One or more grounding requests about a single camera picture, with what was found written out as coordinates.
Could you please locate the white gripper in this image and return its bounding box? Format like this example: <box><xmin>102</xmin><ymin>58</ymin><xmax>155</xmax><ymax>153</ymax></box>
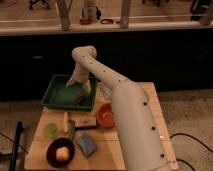
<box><xmin>66</xmin><ymin>72</ymin><xmax>91</xmax><ymax>94</ymax></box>

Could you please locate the dark grape bunch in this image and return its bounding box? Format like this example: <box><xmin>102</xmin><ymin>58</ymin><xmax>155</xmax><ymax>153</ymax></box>
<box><xmin>73</xmin><ymin>94</ymin><xmax>87</xmax><ymax>106</ymax></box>

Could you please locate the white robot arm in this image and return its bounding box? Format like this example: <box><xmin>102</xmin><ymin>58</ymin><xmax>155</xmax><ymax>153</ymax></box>
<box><xmin>67</xmin><ymin>46</ymin><xmax>171</xmax><ymax>171</ymax></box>

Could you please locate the green plastic tray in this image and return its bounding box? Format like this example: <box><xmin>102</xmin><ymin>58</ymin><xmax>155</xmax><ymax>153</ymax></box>
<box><xmin>41</xmin><ymin>74</ymin><xmax>97</xmax><ymax>111</ymax></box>

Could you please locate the light blue cloth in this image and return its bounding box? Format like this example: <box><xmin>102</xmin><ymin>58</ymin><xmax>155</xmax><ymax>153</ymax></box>
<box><xmin>100</xmin><ymin>85</ymin><xmax>112</xmax><ymax>100</ymax></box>

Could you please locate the brown wooden block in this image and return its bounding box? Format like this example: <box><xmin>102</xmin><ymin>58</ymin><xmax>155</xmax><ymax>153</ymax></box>
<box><xmin>75</xmin><ymin>117</ymin><xmax>97</xmax><ymax>130</ymax></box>

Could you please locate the green rectangular block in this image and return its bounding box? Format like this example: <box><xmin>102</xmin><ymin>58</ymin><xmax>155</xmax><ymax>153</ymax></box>
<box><xmin>68</xmin><ymin>121</ymin><xmax>75</xmax><ymax>140</ymax></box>

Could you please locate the orange bowl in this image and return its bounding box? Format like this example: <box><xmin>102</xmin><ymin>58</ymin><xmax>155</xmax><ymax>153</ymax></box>
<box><xmin>96</xmin><ymin>103</ymin><xmax>115</xmax><ymax>129</ymax></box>

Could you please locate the red round object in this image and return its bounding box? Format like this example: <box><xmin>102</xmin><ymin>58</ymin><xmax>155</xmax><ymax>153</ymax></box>
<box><xmin>80</xmin><ymin>18</ymin><xmax>92</xmax><ymax>25</ymax></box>

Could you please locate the blue sponge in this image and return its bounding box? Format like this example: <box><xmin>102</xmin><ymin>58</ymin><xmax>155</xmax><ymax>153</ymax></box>
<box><xmin>76</xmin><ymin>133</ymin><xmax>97</xmax><ymax>157</ymax></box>

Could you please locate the yellow round fruit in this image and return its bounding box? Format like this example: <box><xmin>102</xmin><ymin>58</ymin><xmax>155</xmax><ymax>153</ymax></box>
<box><xmin>56</xmin><ymin>147</ymin><xmax>70</xmax><ymax>162</ymax></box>

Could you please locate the black pole stand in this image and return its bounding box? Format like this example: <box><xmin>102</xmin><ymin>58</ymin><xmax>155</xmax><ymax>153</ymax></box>
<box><xmin>9</xmin><ymin>121</ymin><xmax>23</xmax><ymax>171</ymax></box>

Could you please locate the black office chair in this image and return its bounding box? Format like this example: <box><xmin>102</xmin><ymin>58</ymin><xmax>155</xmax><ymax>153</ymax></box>
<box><xmin>28</xmin><ymin>0</ymin><xmax>51</xmax><ymax>10</ymax></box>

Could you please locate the black floor cable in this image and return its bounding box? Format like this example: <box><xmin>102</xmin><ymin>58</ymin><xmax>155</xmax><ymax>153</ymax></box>
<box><xmin>169</xmin><ymin>132</ymin><xmax>213</xmax><ymax>171</ymax></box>

